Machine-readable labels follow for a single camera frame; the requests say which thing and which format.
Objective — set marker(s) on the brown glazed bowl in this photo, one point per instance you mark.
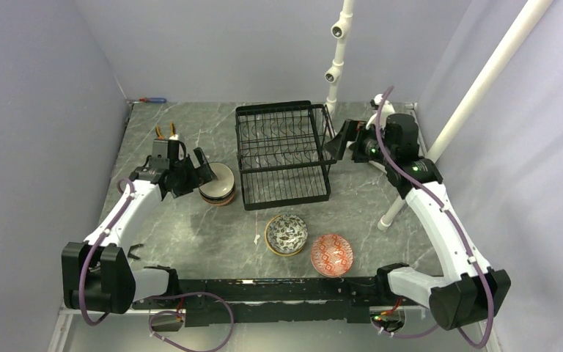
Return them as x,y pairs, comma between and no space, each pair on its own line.
219,201

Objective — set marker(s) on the black wire dish rack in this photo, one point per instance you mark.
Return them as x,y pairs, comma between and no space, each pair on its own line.
281,156

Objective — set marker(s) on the yellow handled pliers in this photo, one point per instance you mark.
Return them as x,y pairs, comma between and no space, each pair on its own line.
171,135

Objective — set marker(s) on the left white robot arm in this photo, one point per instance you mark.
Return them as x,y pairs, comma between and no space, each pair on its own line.
96,273

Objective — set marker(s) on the red geometric pattern bowl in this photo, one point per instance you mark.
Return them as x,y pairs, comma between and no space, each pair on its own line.
331,255

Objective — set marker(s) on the red blue screwdriver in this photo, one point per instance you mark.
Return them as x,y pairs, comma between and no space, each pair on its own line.
154,100

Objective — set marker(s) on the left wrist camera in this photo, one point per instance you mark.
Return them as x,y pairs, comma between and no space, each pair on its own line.
166,152

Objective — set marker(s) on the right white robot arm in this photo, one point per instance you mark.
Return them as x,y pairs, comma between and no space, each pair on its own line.
469,290

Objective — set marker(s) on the white pvc pipe frame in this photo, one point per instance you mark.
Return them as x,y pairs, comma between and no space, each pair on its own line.
498,164

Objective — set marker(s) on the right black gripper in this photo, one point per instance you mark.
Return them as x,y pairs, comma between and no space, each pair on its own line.
353,130

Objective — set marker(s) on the white bowl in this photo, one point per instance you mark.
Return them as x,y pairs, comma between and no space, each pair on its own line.
222,185

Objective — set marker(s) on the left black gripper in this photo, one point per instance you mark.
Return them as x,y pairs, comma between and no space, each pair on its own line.
199,176

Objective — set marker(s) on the black handled pliers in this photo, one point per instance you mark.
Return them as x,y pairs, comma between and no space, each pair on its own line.
131,251

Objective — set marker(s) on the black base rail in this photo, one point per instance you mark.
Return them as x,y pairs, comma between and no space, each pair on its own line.
213,301

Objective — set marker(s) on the black paisley pattern bowl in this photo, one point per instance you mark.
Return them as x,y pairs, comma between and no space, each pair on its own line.
286,235

